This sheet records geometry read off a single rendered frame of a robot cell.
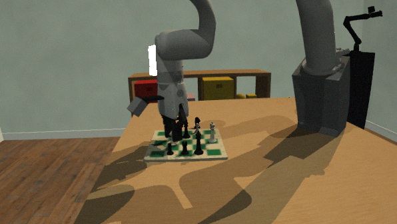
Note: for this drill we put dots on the green and white chessboard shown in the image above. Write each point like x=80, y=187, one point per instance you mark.
x=158, y=147

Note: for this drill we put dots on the white chess king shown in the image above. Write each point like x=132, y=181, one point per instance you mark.
x=212, y=139

